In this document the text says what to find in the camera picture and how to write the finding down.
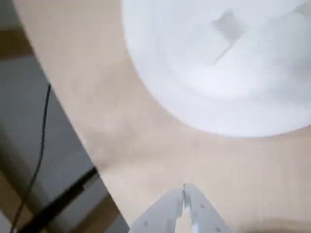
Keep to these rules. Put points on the white cube block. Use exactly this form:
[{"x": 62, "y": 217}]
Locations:
[{"x": 227, "y": 25}]

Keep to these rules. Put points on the white round plate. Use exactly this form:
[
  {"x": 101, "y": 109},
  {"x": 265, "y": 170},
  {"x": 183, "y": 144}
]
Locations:
[{"x": 194, "y": 97}]

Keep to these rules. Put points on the black tripod leg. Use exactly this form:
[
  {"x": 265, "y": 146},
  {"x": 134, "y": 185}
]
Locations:
[{"x": 60, "y": 197}]

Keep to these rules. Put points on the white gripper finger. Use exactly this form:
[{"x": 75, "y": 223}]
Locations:
[
  {"x": 158, "y": 216},
  {"x": 206, "y": 218}
]

